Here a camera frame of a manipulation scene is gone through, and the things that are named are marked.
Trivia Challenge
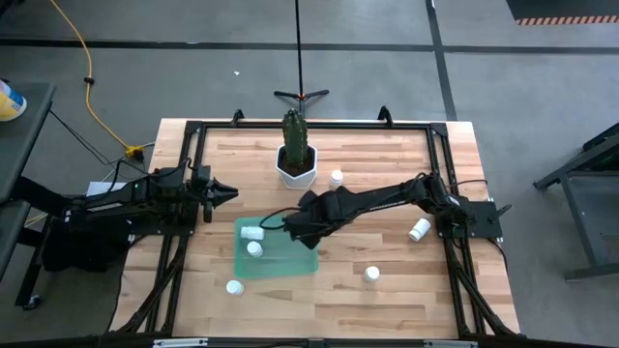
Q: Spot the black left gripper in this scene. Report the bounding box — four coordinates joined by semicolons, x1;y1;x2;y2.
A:
191;177;240;223

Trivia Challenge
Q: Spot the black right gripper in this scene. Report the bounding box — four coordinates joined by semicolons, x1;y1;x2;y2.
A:
282;187;359;250

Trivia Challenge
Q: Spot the teal translucent plastic basket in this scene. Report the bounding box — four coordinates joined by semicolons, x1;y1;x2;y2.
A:
233;214;320;280

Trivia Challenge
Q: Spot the white hexagonal plant pot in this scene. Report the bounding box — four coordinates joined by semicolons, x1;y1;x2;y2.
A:
275;143;319;190

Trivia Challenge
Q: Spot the green cactus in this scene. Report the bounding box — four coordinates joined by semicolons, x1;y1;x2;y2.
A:
281;108;310;170

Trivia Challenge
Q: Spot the black tripod stand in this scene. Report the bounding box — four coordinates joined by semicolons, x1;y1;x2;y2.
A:
273;0;331;117

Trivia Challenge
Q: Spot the white paper sheet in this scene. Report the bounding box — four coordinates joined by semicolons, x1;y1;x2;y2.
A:
85;181;115;197

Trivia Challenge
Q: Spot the black fabric cover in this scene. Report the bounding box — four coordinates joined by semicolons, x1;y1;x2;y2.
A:
42;219;132;273

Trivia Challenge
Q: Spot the dark grey side table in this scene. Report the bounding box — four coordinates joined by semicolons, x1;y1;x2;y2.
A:
0;79;57;284

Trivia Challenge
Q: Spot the yellow blue white container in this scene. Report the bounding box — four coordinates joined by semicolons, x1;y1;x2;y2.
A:
0;79;28;122

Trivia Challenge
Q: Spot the black metal cart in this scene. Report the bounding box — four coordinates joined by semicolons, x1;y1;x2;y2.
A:
533;121;619;282

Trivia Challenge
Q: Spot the black mat with hazard stripe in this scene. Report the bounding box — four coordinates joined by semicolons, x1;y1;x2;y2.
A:
506;0;619;26

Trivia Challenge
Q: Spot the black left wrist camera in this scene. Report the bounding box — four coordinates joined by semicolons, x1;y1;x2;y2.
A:
192;164;213;189

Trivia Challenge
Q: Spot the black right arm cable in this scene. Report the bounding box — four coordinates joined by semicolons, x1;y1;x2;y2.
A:
259;206;291;231

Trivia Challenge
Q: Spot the black metal table frame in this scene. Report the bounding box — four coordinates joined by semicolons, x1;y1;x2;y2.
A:
109;105;518;339

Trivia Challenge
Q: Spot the silver metal bracket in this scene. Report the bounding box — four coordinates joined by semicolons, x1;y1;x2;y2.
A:
153;337;209;348
424;339;479;348

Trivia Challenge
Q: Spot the thin black floor cable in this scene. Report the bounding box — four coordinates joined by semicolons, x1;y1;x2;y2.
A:
47;109;151;178

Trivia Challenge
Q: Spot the yellow extension cable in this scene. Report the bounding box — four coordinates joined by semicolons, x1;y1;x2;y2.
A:
47;0;146;160

